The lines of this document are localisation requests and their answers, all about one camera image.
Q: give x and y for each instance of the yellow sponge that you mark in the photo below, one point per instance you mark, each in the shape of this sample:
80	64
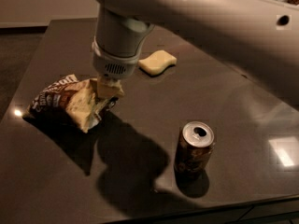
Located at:
157	62

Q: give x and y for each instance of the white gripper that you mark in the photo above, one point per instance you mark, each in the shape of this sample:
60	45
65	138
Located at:
114	65

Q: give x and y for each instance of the brown sea salt chip bag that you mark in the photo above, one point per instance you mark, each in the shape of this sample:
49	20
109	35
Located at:
70	101

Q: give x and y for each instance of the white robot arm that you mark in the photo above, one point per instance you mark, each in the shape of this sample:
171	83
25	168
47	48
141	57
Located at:
258	38

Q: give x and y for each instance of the brown soda can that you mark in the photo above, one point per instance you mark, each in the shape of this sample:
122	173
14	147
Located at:
195	145

